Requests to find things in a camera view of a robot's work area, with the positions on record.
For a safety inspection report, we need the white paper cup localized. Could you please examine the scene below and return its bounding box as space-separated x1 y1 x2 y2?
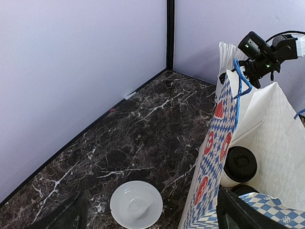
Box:
220 168 247 187

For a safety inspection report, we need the white ceramic bowl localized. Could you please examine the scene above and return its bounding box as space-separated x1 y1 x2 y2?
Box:
110 180 163 229

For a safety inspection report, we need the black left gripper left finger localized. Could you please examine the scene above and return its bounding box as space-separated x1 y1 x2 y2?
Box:
26 192 88 229

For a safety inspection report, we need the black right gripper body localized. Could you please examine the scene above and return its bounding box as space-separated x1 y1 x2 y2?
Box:
238 60 261 89

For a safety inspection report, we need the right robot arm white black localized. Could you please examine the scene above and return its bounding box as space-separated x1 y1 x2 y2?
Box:
238 31 305 89

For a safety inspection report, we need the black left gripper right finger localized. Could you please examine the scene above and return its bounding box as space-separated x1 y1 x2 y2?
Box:
216 186 291 229

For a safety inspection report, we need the blue checkered paper bag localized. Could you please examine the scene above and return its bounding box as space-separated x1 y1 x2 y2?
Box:
179 42 305 229

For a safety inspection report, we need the right black frame post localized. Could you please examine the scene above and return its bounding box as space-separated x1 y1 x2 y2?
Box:
166 0 175 71

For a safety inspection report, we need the black plastic cup lid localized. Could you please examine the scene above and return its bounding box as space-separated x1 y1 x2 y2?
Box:
224 146 257 183

